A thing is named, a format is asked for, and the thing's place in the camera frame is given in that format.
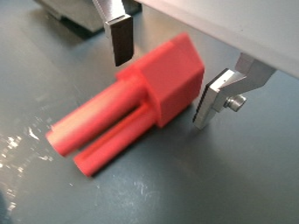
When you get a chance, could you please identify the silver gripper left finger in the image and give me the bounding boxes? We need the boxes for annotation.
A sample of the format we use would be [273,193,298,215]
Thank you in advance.
[93,0,135,67]

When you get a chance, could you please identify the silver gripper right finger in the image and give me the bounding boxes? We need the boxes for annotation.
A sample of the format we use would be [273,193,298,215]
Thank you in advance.
[193,53,277,130]

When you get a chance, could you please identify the red three prong object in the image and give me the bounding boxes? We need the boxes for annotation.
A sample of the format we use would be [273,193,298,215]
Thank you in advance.
[47,33,205,177]

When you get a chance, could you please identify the black curved fixture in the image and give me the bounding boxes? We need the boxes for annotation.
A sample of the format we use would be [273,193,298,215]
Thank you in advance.
[34,0,142,32]

